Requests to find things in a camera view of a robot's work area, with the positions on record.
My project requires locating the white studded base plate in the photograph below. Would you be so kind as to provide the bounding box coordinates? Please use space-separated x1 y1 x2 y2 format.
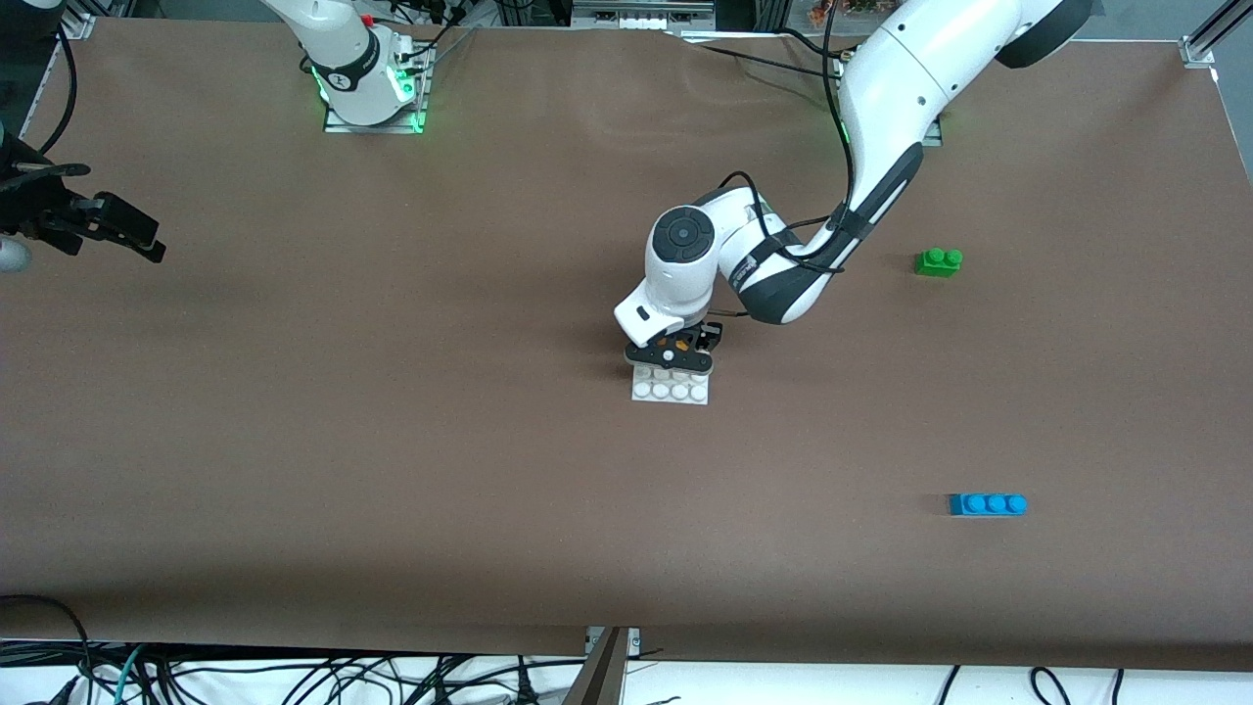
631 364 710 405

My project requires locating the blue three-stud block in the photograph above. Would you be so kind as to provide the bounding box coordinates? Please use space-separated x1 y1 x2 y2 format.
948 493 1029 518

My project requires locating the brown table cover sheet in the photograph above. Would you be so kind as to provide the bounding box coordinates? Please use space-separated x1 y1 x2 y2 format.
0 18 1253 675

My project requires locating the white power strip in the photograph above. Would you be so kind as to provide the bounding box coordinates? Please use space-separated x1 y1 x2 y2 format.
571 0 717 31

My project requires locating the dark metal bar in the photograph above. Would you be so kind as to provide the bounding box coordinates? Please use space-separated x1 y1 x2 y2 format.
562 629 628 705

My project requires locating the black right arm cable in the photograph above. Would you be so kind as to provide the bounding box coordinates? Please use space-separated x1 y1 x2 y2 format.
20 24 78 158

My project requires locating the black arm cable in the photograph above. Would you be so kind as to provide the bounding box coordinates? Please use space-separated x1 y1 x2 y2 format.
20 24 78 158
718 0 855 277

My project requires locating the silver metal bracket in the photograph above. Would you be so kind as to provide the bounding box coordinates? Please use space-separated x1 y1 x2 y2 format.
585 627 643 659

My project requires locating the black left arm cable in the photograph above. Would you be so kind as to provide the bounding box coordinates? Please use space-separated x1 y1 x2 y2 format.
718 0 855 277

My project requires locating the black looped floor cable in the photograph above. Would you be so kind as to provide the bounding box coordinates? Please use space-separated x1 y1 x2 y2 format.
0 593 95 705

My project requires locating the teal cable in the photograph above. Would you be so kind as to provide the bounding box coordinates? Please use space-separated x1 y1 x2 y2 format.
112 643 149 705

